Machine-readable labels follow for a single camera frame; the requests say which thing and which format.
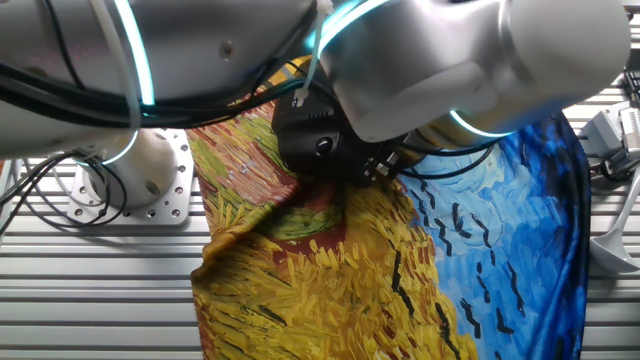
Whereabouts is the black adapter cable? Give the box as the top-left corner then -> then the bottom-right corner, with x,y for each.
589,157 -> 639,184

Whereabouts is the grey plastic box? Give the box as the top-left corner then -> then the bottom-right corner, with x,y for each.
579,102 -> 632,160

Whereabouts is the white zip tie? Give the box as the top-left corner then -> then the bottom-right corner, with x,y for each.
292,0 -> 335,109

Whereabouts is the white vented adapter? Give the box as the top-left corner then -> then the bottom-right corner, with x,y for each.
618,106 -> 640,162

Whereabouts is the black flat device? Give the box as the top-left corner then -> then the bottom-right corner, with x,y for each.
623,69 -> 640,109

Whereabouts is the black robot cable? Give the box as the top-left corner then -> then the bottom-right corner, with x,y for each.
0,0 -> 496,236

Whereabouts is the painted wheatfield print cloth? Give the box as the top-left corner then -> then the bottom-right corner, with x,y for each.
185,54 -> 592,360

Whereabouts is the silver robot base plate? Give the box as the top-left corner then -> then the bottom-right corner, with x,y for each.
67,127 -> 195,226

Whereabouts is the black steering wheel base housing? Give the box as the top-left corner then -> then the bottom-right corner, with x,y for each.
271,92 -> 401,187

